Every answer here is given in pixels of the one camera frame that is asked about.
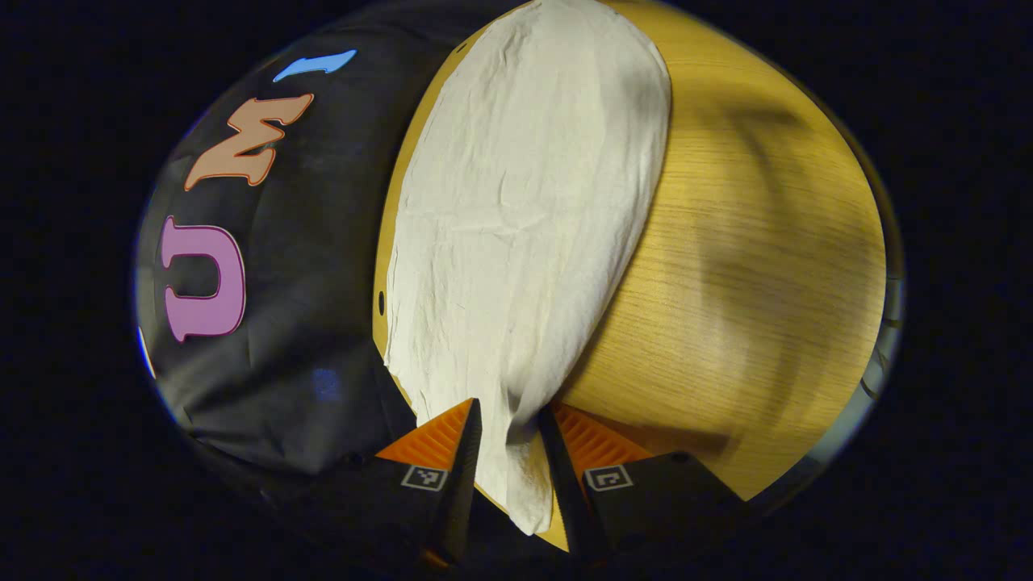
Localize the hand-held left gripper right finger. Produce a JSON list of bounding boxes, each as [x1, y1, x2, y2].
[[537, 402, 751, 566]]

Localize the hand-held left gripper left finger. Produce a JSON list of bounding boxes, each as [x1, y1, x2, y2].
[[266, 397, 485, 570]]

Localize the cream white jeans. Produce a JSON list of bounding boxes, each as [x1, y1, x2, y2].
[[383, 0, 673, 537]]

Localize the black backdrop cloth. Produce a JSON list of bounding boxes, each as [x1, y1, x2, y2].
[[133, 0, 525, 485]]

